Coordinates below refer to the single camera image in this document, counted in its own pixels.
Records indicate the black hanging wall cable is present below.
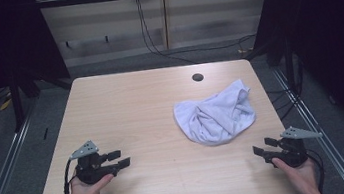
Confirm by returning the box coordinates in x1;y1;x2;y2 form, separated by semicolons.
134;0;198;72

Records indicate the bundle of black floor cables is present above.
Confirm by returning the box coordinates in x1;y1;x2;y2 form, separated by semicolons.
265;84;308;123

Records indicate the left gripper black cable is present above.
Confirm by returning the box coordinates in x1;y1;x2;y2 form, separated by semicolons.
59;158;80;194

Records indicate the person's right hand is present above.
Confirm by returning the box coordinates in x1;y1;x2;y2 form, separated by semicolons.
271;152;321;194

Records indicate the black floor cable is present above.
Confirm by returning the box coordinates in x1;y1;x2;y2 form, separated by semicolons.
162;32;259;59

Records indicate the black table cable grommet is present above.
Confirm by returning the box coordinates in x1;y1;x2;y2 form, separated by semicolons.
191;72;205;83

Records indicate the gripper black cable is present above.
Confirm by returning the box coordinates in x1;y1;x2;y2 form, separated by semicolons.
305;147;329;194
59;158;80;194

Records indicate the white towel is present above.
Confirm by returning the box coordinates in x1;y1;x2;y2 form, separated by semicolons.
170;76;260;152

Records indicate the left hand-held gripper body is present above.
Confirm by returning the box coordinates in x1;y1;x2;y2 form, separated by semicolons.
66;137;121;188

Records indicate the yellow floor item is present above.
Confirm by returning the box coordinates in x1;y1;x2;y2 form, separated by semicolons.
0;97;14;113

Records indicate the black metal stand post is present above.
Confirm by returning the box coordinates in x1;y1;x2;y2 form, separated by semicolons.
5;71;28;134
280;35;299;98

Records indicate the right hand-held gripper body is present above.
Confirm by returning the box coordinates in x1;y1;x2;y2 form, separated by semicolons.
266;122;327;172

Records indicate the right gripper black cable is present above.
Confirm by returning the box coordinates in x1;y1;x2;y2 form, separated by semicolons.
305;147;329;194

